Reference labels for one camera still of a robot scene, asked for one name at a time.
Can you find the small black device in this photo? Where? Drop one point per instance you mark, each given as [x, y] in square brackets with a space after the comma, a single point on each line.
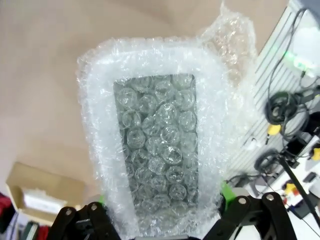
[297, 147]

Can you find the red fabric item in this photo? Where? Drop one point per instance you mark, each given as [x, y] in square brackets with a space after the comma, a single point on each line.
[5, 202]

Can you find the white slotted base plate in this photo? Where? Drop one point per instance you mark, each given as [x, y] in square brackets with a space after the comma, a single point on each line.
[265, 75]

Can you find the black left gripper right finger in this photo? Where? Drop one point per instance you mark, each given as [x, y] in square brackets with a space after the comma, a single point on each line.
[250, 220]

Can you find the yellow connector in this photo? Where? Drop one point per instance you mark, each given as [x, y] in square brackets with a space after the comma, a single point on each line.
[273, 130]
[291, 188]
[316, 153]

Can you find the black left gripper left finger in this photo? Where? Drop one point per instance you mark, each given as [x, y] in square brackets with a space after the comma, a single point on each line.
[92, 222]

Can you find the open brown cardboard box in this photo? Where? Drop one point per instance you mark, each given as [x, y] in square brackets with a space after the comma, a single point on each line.
[50, 177]

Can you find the black tripod leg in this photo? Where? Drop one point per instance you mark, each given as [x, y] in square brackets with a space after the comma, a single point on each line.
[297, 182]

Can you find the white power box green lights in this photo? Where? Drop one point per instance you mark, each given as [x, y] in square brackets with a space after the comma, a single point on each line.
[307, 37]

